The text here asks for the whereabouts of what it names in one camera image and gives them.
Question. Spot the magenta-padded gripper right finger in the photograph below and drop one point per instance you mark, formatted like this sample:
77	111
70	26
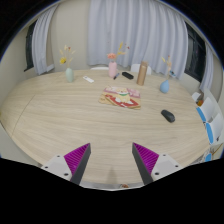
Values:
151	165

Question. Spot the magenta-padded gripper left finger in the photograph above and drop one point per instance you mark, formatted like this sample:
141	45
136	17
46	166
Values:
71	165

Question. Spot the black computer mouse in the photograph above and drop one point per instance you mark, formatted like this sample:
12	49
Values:
168	115

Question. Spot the printed cartoon mouse pad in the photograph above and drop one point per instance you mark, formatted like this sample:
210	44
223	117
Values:
120	97

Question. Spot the blue and white chairs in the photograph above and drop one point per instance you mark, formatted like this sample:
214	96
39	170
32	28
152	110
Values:
213	128

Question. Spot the blue vase with dried flowers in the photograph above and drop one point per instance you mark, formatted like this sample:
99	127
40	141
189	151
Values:
164	87

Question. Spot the small white remote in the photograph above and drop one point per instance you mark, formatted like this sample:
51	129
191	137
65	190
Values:
88	79

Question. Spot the green vase with dried flowers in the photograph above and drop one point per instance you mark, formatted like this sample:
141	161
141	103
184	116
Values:
69	75

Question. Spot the tan metal drink bottle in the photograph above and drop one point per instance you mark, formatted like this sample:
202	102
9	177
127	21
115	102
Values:
142	74

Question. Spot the small black case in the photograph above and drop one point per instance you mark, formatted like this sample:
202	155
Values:
127	75

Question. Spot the dark pen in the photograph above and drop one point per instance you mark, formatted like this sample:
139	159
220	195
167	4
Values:
116	76

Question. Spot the white chair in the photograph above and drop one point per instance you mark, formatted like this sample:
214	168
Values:
134	68
99	68

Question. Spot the pink vase with dried flowers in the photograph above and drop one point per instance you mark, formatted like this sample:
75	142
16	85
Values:
112	70

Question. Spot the narrow white curtain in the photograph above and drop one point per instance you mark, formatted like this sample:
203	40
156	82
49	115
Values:
207	70
41	46

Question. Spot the dark framed window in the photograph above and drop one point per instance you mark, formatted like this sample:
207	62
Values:
195	56
29	50

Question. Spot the wide white curtain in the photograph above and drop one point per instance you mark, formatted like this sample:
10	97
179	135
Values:
140	33

